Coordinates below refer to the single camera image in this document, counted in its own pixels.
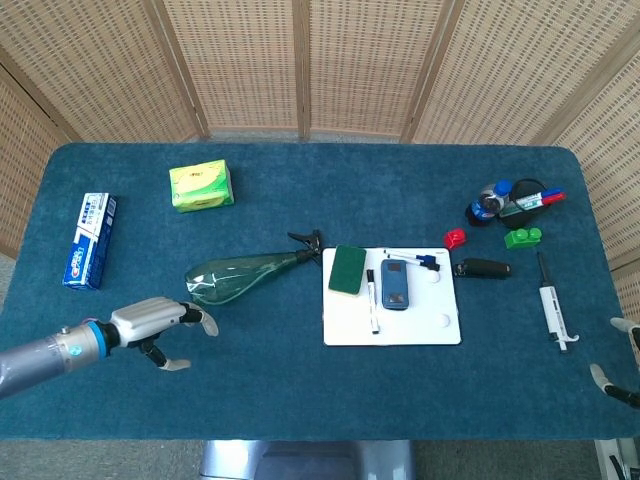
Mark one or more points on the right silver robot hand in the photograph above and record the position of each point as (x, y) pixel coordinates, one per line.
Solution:
(631, 327)

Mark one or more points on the woven bamboo folding screen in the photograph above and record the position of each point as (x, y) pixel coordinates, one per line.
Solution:
(380, 65)

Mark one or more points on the green-label blue-capped marker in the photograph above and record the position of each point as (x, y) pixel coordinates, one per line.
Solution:
(532, 201)

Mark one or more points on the black mesh pen holder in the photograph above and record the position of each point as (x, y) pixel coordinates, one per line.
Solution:
(522, 217)

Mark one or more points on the blue table cloth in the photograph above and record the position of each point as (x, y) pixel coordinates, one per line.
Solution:
(300, 390)

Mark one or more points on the blue white toothpaste box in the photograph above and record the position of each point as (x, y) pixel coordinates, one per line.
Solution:
(90, 240)

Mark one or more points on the blue-capped whiteboard marker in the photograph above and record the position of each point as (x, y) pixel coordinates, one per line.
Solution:
(426, 259)

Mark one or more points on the green yellow sponge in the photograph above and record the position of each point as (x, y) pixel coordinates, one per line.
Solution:
(347, 270)

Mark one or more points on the red toy block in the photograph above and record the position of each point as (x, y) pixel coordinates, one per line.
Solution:
(455, 239)

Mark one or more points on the green transparent spray bottle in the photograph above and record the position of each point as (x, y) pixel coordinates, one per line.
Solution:
(235, 280)

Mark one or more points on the blue whiteboard eraser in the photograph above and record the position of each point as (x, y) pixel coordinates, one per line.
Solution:
(396, 285)

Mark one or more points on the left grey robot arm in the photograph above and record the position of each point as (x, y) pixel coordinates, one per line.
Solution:
(45, 357)

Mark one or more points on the white pipette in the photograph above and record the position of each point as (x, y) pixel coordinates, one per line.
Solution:
(552, 310)

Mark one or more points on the pepsi cola bottle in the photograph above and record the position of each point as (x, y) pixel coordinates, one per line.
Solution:
(487, 202)

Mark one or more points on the blue capped marker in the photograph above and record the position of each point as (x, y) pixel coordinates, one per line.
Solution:
(434, 266)

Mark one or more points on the grey robot torso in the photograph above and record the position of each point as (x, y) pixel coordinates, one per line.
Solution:
(310, 460)

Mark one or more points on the green toy block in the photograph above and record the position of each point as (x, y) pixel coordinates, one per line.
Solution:
(522, 238)

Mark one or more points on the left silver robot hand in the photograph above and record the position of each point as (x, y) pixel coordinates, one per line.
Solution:
(145, 320)

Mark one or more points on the white frame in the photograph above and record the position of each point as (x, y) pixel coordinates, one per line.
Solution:
(607, 460)

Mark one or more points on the green yellow tissue pack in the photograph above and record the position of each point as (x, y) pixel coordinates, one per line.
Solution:
(200, 187)

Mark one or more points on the red marker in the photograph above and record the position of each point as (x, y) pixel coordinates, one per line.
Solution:
(557, 199)

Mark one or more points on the long black-capped whiteboard marker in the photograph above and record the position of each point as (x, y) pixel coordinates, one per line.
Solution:
(373, 305)

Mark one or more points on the white magnetic whiteboard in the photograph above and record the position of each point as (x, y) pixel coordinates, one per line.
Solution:
(425, 325)

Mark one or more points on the black stapler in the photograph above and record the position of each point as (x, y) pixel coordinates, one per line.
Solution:
(485, 269)

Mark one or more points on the white round magnet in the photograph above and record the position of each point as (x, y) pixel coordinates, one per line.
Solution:
(443, 320)
(433, 277)

